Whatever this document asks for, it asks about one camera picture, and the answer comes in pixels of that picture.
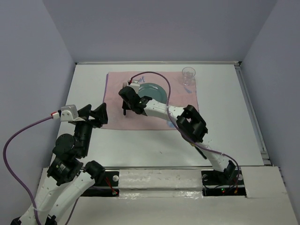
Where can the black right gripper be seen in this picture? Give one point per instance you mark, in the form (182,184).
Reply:
(125,106)

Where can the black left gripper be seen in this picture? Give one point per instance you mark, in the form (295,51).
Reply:
(100,113)

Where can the gold fork black handle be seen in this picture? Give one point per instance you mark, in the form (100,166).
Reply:
(124,106)

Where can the teal ceramic plate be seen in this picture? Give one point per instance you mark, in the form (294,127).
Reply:
(154,91)

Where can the pink cloth placemat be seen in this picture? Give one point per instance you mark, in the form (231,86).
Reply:
(181,96)

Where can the gold knife black handle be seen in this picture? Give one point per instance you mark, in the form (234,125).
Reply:
(199,151)

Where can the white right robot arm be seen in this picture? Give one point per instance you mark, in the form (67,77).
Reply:
(186,120)

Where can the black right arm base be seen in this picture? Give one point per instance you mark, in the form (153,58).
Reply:
(214,185)

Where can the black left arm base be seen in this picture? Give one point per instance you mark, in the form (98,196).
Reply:
(107,187)

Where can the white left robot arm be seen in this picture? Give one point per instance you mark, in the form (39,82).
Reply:
(67,178)

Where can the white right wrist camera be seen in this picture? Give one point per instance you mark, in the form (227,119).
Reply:
(135,84)

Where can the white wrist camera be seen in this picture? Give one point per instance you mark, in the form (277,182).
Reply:
(68,113)
(135,84)

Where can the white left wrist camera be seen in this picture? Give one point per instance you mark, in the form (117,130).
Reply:
(68,113)

